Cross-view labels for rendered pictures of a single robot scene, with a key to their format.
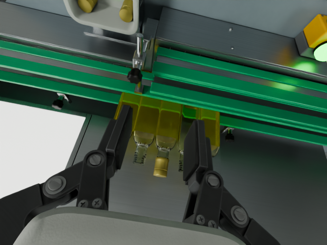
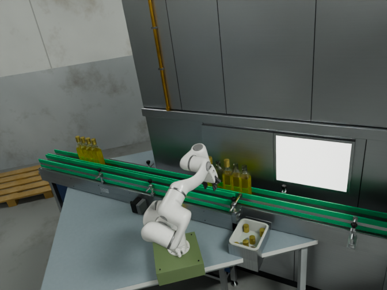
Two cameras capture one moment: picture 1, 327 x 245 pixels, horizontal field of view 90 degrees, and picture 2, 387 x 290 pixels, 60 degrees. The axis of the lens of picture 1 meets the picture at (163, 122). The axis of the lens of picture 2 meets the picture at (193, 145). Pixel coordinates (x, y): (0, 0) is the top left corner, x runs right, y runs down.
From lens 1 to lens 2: 1.69 m
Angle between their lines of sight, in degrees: 25
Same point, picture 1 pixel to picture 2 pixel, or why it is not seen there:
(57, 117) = (290, 179)
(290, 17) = not seen: hidden behind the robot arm
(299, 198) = (168, 142)
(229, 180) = not seen: hidden behind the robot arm
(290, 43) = not seen: hidden behind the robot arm
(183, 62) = (220, 205)
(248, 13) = (198, 225)
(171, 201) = (224, 142)
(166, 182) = (228, 150)
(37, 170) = (288, 154)
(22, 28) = (298, 223)
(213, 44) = (210, 212)
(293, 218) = (171, 134)
